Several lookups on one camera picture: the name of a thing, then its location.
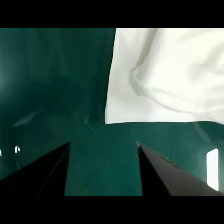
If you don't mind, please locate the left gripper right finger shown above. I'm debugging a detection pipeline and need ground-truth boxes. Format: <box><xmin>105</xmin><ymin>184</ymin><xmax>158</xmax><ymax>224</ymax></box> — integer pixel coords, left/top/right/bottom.
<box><xmin>135</xmin><ymin>141</ymin><xmax>224</xmax><ymax>197</ymax></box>

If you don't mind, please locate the white shirt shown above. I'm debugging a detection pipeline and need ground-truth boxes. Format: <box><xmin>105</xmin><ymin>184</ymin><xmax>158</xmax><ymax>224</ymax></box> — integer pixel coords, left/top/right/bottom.
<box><xmin>104</xmin><ymin>28</ymin><xmax>224</xmax><ymax>126</ymax></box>

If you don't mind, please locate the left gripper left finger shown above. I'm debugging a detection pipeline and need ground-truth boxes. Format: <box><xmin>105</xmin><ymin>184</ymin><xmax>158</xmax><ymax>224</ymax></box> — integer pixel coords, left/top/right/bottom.
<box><xmin>0</xmin><ymin>141</ymin><xmax>72</xmax><ymax>197</ymax></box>

